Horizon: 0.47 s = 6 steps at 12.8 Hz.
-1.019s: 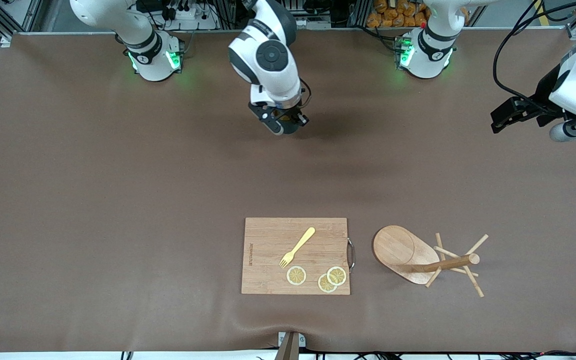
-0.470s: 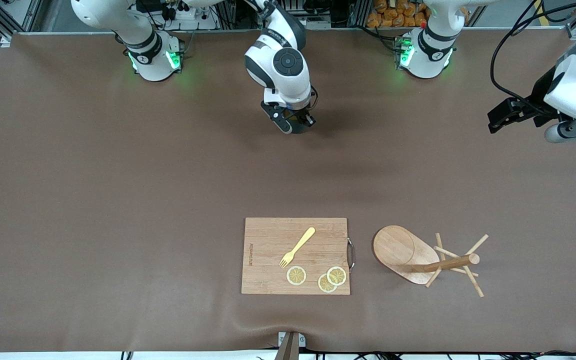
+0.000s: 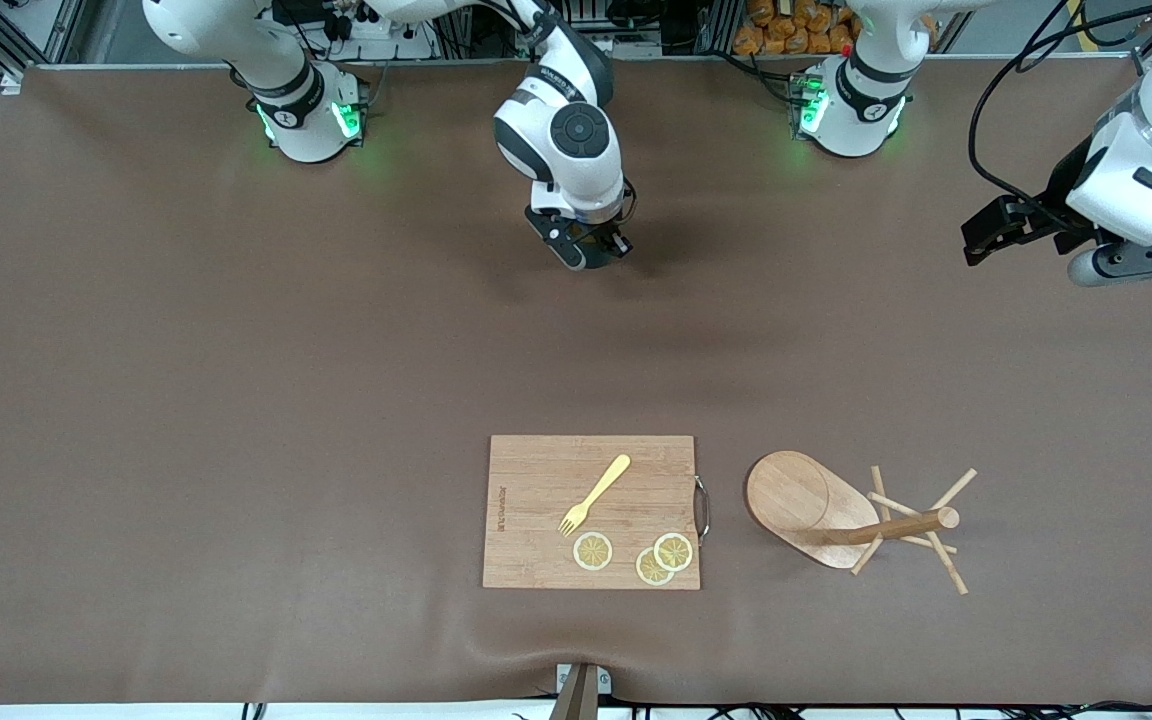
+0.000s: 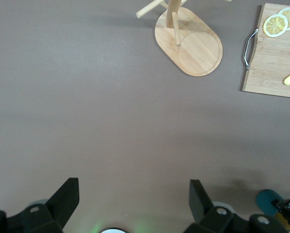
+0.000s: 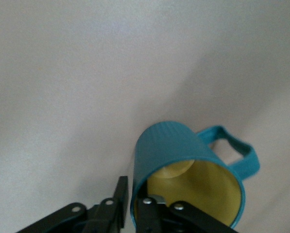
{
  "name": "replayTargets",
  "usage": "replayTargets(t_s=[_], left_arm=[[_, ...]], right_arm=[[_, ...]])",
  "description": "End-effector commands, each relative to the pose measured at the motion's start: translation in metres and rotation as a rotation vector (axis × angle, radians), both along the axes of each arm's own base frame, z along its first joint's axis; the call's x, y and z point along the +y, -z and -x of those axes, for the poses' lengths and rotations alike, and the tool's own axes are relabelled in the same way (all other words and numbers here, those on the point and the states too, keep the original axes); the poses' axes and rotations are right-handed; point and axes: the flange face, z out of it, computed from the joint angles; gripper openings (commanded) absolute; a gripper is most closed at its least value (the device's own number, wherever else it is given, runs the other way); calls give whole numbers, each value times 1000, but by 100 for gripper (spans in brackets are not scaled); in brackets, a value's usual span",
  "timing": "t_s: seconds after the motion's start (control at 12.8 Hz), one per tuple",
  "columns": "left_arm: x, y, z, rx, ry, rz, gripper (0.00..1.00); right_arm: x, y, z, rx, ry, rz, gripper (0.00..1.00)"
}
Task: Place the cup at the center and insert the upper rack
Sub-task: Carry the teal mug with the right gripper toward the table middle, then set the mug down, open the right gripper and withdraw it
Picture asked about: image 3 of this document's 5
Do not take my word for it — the white power strip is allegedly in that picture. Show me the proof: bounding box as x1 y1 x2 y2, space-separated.
321 8 437 61

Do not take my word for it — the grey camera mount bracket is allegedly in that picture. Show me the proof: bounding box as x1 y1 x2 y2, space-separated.
548 662 613 720

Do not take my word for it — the yellow plastic fork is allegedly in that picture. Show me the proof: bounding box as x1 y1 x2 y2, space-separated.
558 454 632 538

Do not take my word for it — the pile of orange items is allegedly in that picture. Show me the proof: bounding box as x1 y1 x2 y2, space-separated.
733 0 862 56

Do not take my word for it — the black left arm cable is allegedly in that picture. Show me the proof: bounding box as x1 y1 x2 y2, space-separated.
969 0 1152 216

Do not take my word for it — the brown table mat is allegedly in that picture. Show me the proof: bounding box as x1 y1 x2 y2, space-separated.
0 55 1152 706

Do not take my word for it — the bamboo cutting board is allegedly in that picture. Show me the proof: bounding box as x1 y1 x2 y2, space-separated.
482 434 702 591

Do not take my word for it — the wooden cup rack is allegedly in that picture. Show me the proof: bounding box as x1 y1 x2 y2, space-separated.
744 450 979 597

